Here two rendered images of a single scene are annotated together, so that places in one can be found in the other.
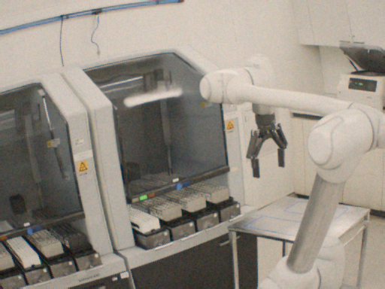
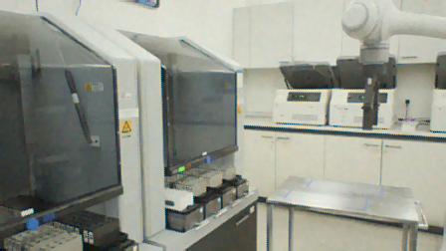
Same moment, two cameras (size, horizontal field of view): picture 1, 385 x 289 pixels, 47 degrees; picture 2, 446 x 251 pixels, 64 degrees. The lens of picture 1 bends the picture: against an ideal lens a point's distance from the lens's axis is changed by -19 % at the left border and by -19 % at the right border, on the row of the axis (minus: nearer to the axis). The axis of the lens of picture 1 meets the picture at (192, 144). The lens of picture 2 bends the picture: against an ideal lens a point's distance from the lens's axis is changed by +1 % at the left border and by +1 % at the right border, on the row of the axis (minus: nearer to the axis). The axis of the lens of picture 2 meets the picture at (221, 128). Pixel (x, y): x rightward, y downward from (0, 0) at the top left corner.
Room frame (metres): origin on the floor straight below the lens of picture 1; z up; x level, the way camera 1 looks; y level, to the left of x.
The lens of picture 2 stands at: (0.90, 0.67, 1.35)
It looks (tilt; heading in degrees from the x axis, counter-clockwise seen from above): 8 degrees down; 337
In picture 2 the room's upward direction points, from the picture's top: straight up
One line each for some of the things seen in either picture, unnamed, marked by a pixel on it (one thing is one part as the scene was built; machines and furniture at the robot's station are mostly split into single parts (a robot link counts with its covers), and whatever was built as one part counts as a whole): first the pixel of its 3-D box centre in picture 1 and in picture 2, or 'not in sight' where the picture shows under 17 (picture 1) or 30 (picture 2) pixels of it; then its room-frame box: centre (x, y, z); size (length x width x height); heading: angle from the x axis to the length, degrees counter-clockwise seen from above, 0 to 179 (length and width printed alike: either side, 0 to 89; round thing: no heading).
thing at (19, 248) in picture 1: (22, 252); not in sight; (1.99, 0.89, 0.83); 0.30 x 0.10 x 0.06; 37
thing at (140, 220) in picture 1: (134, 219); (159, 197); (2.41, 0.32, 0.83); 0.30 x 0.10 x 0.06; 36
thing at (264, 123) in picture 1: (265, 126); (372, 78); (1.79, -0.26, 1.36); 0.08 x 0.07 x 0.09; 127
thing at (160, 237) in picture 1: (123, 222); (138, 204); (2.52, 0.40, 0.78); 0.73 x 0.14 x 0.09; 37
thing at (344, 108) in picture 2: not in sight; (364, 91); (3.59, -2.04, 1.24); 0.62 x 0.56 x 0.69; 127
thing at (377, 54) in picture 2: (264, 104); (373, 55); (1.79, -0.26, 1.43); 0.09 x 0.09 x 0.06
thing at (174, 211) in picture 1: (171, 213); (197, 188); (2.42, 0.14, 0.85); 0.12 x 0.02 x 0.06; 127
